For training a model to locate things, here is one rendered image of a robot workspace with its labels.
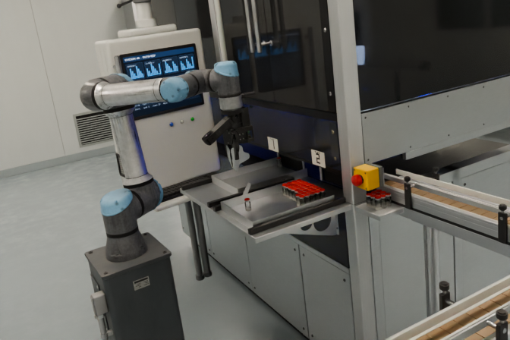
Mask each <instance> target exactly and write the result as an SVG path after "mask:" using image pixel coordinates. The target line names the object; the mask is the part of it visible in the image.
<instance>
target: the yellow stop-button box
mask: <svg viewBox="0 0 510 340"><path fill-rule="evenodd" d="M354 175H360V176H361V178H362V185H360V186H357V187H359V188H361V189H364V190H373V189H375V188H378V187H382V186H384V183H383V167H382V166H380V165H375V164H373V163H369V162H368V163H366V164H363V165H359V166H356V167H354Z"/></svg>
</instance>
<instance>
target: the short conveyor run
mask: <svg viewBox="0 0 510 340"><path fill-rule="evenodd" d="M433 171H434V173H433V177H432V178H428V177H425V176H422V175H417V174H414V173H411V172H406V171H403V170H400V169H396V174H397V175H400V176H399V177H397V176H394V175H390V174H387V173H384V178H385V179H388V180H390V181H386V182H385V184H384V186H382V187H378V188H377V190H382V191H385V192H386V193H390V194H391V196H390V197H391V199H392V203H394V204H396V205H399V206H402V207H404V212H403V213H401V214H399V215H400V216H403V217H405V218H408V219H411V220H413V221H415V222H419V223H421V224H423V225H427V226H429V227H431V228H434V229H437V230H439V231H442V232H445V233H447V234H449V235H452V236H455V237H457V238H460V239H462V240H465V241H468V242H471V243H472V244H476V245H478V246H481V247H484V248H486V249H488V250H491V251H494V252H496V253H500V254H501V255H504V256H506V257H510V200H507V199H504V198H501V197H496V196H493V195H490V194H485V193H482V192H479V191H476V190H471V189H468V188H465V187H460V186H458V185H454V184H450V183H446V182H444V181H440V180H439V174H437V172H438V171H439V167H438V166H434V167H433ZM424 182H425V183H424ZM466 194H467V195H466Z"/></svg>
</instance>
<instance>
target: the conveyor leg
mask: <svg viewBox="0 0 510 340"><path fill-rule="evenodd" d="M420 224H421V223H420ZM421 225H423V224H421ZM423 243H424V262H425V279H426V298H427V317H428V316H431V315H433V314H434V313H437V312H439V294H440V293H441V290H440V289H439V283H440V265H439V230H437V229H434V228H431V227H429V226H427V225H423Z"/></svg>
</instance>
